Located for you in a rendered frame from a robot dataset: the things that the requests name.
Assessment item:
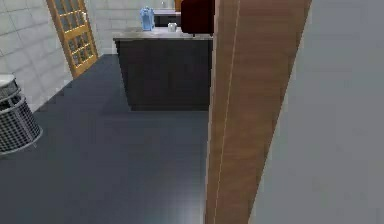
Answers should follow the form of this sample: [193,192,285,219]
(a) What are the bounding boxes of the dark cabinet with grey top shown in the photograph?
[153,8,183,28]

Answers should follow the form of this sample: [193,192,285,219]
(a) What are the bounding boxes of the metal perforated garbage can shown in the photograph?
[0,73,44,156]

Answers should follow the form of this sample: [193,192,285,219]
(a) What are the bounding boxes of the dark kitchen counter cabinet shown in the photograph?
[112,26,214,112]

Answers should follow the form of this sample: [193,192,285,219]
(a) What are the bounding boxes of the brown wooden room door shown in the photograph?
[203,0,313,224]

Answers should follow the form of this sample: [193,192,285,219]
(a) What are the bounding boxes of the dark red box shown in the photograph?
[180,0,216,35]

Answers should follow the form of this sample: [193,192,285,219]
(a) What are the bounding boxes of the blue translucent container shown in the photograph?
[139,6,156,32]

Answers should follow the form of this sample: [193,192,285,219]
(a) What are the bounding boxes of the yellow glass-paned room door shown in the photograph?
[45,0,100,79]

